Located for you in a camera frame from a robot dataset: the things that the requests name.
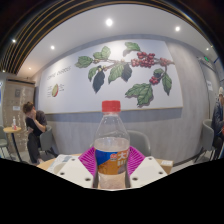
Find clear red-capped drink bottle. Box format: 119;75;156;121
93;99;131;190

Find small round wooden table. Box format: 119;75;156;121
2;125;23;163

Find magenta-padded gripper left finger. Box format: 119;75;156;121
53;146;100;190

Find small clear bottle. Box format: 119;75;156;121
11;115;18;130

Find coffee plant wall mural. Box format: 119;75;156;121
37;39;184;115

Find white paper wall notice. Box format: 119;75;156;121
205;79;214;93

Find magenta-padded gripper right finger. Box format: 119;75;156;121
125;145;169;190

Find round ceiling spotlights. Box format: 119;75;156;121
11;18;211;52

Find small brown cardboard box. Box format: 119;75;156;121
159;159;174;174

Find person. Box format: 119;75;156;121
211;86;224;159
22;101;49;165

